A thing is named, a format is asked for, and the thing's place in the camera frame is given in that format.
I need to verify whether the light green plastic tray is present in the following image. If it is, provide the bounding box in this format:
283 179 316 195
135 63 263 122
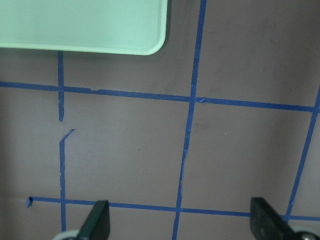
0 0 168 56

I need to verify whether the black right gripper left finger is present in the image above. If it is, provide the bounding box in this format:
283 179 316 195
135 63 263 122
75 200 111 240

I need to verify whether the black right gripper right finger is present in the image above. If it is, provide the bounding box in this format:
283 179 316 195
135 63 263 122
250 197 310 240

